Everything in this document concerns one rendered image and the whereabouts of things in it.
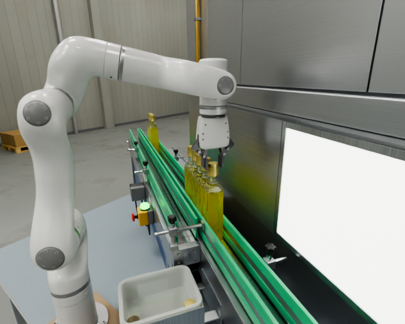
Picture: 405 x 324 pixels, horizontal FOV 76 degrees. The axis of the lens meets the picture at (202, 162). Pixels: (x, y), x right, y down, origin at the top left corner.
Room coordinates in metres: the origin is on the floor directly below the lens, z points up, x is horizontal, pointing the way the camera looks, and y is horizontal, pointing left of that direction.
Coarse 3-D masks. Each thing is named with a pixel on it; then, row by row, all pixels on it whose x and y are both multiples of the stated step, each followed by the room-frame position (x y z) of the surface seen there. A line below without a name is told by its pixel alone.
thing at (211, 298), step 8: (208, 280) 0.67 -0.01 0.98; (200, 288) 0.69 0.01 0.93; (208, 288) 0.67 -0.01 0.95; (208, 296) 0.67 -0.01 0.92; (216, 296) 0.61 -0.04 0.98; (208, 304) 0.67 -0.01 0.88; (216, 304) 0.61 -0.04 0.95; (184, 312) 0.54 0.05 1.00; (192, 312) 0.54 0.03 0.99; (200, 312) 0.55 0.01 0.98; (208, 312) 0.60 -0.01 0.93; (216, 312) 0.60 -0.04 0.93; (160, 320) 0.52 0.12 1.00; (168, 320) 0.52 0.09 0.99; (176, 320) 0.53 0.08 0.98; (184, 320) 0.54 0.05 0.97; (192, 320) 0.54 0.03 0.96; (200, 320) 0.55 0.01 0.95; (208, 320) 0.57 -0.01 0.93; (216, 320) 0.61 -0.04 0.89
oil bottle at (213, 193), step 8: (208, 184) 0.79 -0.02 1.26; (216, 184) 0.79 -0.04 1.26; (208, 192) 0.78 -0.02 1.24; (216, 192) 0.78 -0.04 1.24; (208, 200) 0.78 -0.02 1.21; (216, 200) 0.78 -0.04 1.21; (208, 208) 0.78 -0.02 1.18; (216, 208) 0.78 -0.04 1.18; (208, 216) 0.78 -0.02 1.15; (216, 216) 0.78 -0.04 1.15; (216, 224) 0.78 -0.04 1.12; (216, 232) 0.78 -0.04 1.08
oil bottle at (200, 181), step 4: (200, 176) 0.87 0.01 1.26; (200, 180) 0.84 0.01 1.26; (204, 180) 0.84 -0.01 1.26; (208, 180) 0.84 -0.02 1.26; (200, 184) 0.83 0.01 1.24; (200, 188) 0.83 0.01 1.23; (200, 192) 0.83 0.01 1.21; (200, 196) 0.83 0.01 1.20; (200, 200) 0.83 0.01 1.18; (200, 204) 0.84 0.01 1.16; (200, 208) 0.84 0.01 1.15; (200, 212) 0.84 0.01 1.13
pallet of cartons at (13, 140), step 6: (0, 132) 5.94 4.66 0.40; (6, 132) 5.93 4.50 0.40; (12, 132) 5.92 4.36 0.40; (18, 132) 5.91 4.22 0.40; (6, 138) 5.82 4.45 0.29; (12, 138) 5.65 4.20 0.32; (18, 138) 5.65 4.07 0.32; (6, 144) 5.85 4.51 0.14; (12, 144) 5.70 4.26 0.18; (18, 144) 5.63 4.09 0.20; (24, 144) 5.73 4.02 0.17; (12, 150) 5.77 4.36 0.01; (18, 150) 5.60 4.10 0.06; (24, 150) 5.73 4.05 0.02
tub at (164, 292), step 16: (160, 272) 0.68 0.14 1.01; (176, 272) 0.69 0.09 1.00; (128, 288) 0.64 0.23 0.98; (144, 288) 0.65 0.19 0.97; (160, 288) 0.67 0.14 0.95; (176, 288) 0.68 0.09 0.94; (192, 288) 0.62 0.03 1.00; (128, 304) 0.62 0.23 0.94; (144, 304) 0.62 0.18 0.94; (160, 304) 0.62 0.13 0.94; (176, 304) 0.62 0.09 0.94; (192, 304) 0.55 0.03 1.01; (144, 320) 0.50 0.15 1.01
